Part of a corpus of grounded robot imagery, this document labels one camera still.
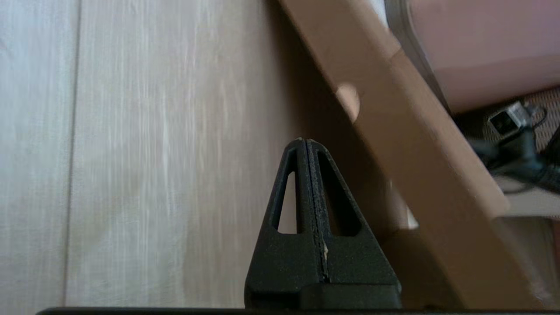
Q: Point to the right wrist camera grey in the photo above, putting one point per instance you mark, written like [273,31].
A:
[507,120]

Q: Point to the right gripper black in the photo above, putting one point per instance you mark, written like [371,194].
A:
[525,162]

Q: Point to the brown cardboard shoe box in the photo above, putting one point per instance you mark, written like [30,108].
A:
[415,153]

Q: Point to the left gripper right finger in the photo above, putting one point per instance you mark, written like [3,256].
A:
[350,262]

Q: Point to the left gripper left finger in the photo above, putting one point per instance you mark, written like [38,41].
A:
[284,262]

